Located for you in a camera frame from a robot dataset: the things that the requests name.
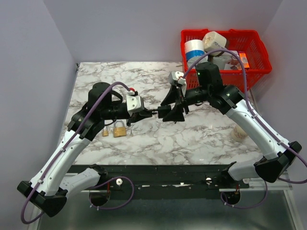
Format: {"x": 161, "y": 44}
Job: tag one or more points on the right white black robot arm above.
{"x": 278, "y": 152}

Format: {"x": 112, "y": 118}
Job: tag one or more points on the aluminium frame rail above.
{"x": 258, "y": 184}

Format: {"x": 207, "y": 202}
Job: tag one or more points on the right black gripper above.
{"x": 176, "y": 114}

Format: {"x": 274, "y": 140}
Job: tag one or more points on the grey box in basket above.
{"x": 223, "y": 62}

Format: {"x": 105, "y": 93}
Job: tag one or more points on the beige paper roll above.
{"x": 213, "y": 40}

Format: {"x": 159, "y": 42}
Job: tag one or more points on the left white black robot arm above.
{"x": 48, "y": 190}

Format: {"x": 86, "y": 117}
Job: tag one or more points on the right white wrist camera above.
{"x": 176, "y": 78}

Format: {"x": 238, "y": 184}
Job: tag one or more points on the large brass padlock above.
{"x": 119, "y": 129}

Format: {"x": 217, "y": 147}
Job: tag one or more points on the small brass padlock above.
{"x": 106, "y": 130}

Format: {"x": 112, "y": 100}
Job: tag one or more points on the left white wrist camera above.
{"x": 134, "y": 104}

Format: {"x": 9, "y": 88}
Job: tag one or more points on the white blue tape roll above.
{"x": 194, "y": 49}

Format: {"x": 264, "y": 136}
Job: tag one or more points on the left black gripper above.
{"x": 140, "y": 115}

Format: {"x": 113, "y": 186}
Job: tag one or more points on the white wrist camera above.
{"x": 176, "y": 78}
{"x": 134, "y": 104}

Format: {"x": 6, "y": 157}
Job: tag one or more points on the black padlock with keys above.
{"x": 162, "y": 111}

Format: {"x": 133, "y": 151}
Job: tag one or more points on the orange small box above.
{"x": 243, "y": 58}

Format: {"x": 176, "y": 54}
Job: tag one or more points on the white plastic bottle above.
{"x": 238, "y": 134}

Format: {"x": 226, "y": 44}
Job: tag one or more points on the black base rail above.
{"x": 157, "y": 182}

